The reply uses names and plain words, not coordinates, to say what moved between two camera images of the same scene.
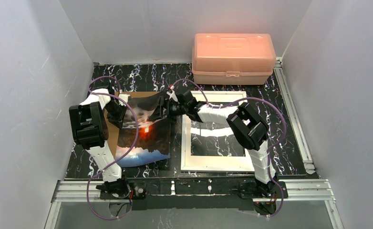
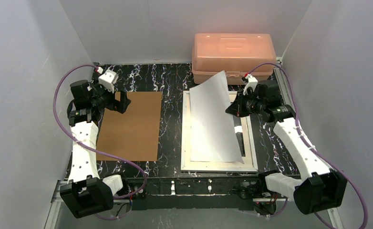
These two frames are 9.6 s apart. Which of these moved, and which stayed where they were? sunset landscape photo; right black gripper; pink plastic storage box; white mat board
Moved: right black gripper; sunset landscape photo
Stayed: pink plastic storage box; white mat board
